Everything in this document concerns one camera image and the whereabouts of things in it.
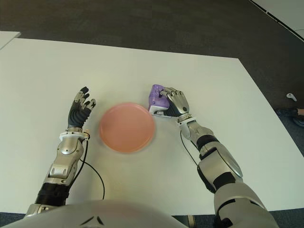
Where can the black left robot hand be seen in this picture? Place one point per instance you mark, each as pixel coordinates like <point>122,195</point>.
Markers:
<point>77,116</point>

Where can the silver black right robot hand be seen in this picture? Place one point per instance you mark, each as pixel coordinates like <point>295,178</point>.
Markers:
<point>179,103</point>

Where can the purple tissue paper pack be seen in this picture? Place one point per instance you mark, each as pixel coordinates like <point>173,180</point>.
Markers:
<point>155,97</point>

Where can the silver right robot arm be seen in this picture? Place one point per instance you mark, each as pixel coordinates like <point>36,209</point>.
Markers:
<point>221,161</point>

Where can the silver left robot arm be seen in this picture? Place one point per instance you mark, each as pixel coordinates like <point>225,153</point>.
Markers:
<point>67,149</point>

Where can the pink round plate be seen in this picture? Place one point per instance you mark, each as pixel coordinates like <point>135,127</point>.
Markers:
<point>127,128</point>

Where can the white side table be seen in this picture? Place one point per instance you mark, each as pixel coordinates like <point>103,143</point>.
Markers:
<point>7,38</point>

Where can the silver robot torso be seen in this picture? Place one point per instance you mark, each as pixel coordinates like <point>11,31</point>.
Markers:
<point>118,213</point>

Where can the white handheld controller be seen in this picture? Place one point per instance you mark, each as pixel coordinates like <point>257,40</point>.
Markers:
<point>291,96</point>

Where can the white desk with black edge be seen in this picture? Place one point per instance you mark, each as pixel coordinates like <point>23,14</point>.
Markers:
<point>285,12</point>

